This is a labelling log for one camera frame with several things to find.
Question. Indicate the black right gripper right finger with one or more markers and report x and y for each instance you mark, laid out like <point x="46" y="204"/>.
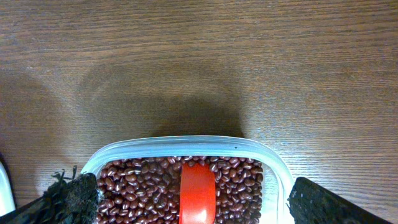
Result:
<point x="312" y="203"/>

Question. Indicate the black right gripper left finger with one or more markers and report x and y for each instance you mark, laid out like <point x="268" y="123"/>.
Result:
<point x="72" y="200"/>

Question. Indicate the red plastic scoop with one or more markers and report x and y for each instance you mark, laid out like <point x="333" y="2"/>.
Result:
<point x="197" y="195"/>

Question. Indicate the white digital kitchen scale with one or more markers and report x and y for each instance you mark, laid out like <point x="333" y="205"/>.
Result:
<point x="7" y="204"/>

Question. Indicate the clear plastic food container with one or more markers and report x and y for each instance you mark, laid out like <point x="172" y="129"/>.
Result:
<point x="276" y="185"/>

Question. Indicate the red adzuki beans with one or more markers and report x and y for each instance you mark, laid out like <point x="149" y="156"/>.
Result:
<point x="147" y="190"/>

